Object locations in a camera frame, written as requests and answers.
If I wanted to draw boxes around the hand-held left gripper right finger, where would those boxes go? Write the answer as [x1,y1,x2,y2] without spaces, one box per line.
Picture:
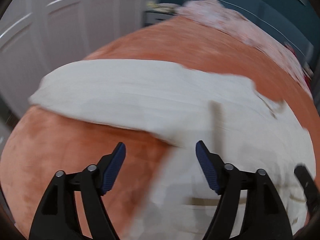
[195,140,293,240]

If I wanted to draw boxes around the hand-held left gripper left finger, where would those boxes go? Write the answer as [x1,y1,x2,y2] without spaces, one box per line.
[29,142,127,240]

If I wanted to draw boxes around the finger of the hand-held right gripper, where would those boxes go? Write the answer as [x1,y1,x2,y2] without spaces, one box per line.
[294,164,316,214]

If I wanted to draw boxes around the white quilted jacket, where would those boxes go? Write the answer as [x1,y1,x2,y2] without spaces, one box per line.
[29,59,316,240]

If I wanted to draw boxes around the orange plush blanket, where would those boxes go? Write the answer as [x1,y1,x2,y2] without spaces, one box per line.
[0,17,313,240]

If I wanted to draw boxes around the red cloth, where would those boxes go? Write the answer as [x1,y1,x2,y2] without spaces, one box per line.
[301,64,313,81]

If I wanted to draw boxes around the pink lace bedspread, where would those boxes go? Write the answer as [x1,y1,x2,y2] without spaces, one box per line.
[175,0,313,90]

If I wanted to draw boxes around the white panelled wardrobe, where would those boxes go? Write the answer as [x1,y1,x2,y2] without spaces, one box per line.
[0,0,161,120]

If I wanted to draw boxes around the grey nightstand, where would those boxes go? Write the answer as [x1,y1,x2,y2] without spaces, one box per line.
[144,2,181,28]

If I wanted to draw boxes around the blue upholstered headboard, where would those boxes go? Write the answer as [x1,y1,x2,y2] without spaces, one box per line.
[160,0,316,64]

